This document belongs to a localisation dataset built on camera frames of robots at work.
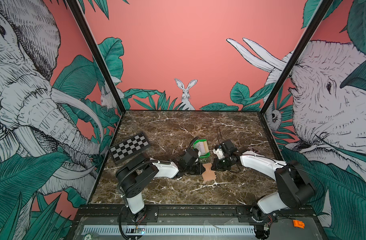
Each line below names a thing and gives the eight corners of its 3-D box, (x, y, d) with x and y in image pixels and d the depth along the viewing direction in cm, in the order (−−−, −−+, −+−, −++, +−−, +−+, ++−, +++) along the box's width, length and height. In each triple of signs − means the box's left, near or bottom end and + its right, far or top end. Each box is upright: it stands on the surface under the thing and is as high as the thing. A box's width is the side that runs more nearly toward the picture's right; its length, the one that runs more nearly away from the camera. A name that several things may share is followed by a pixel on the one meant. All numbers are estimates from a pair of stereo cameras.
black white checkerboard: (115, 164, 93) (113, 161, 90) (110, 150, 99) (108, 147, 96) (150, 146, 102) (149, 143, 98) (143, 135, 108) (142, 131, 105)
